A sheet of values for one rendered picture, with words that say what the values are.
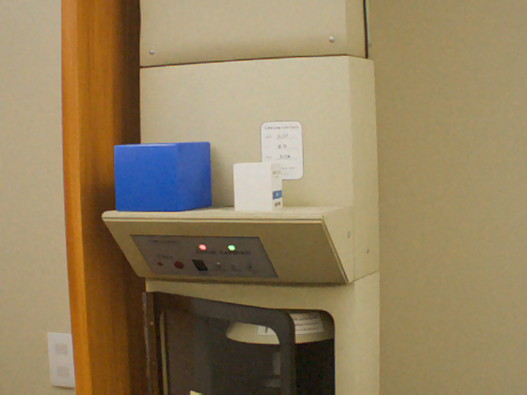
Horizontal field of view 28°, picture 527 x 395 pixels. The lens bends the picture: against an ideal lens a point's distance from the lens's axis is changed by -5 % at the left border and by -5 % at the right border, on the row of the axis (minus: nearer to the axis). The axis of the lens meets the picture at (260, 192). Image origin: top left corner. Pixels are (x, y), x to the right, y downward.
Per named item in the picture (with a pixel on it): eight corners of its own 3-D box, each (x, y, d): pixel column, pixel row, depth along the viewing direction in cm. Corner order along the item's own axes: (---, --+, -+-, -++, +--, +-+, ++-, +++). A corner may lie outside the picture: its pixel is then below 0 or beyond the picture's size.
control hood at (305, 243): (143, 275, 158) (141, 206, 157) (356, 281, 145) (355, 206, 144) (103, 284, 147) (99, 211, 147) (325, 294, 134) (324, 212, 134)
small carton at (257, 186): (245, 208, 147) (244, 163, 146) (282, 207, 145) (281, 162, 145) (234, 211, 142) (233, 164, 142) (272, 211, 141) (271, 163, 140)
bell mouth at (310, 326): (257, 320, 172) (256, 286, 172) (363, 324, 165) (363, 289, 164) (207, 340, 156) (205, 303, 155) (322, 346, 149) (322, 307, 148)
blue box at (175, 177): (150, 206, 156) (148, 143, 155) (212, 206, 152) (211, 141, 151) (114, 211, 147) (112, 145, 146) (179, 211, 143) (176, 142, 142)
